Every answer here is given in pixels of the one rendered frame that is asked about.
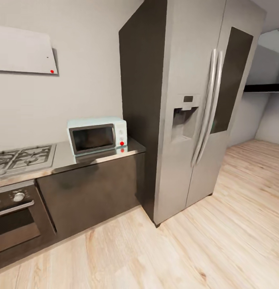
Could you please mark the microwave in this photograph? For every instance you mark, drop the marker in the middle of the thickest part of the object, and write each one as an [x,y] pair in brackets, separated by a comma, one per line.
[87,135]

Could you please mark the stairs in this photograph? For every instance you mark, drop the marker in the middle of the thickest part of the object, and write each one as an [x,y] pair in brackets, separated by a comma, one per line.
[264,72]

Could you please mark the burner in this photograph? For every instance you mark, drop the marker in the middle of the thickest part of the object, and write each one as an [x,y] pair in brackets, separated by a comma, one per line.
[18,161]

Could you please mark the fridge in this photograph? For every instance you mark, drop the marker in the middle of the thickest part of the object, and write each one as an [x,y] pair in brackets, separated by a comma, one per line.
[184,66]

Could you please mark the oven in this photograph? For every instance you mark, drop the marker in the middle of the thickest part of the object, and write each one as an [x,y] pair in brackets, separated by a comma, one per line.
[25,220]

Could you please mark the range hood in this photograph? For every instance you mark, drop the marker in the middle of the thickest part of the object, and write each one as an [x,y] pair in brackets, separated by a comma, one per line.
[25,51]

